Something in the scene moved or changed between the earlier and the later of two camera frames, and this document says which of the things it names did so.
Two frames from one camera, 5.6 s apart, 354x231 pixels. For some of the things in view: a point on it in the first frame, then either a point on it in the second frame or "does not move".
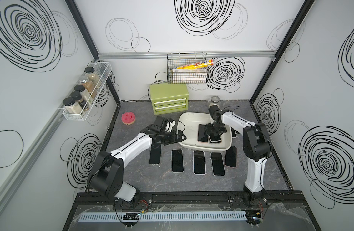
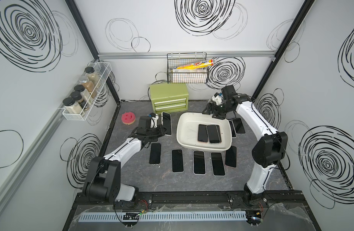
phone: [217, 164] does not move
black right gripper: [209, 129] -> [213, 105]
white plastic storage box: [188, 123] does not move
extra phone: [231, 157] does not move
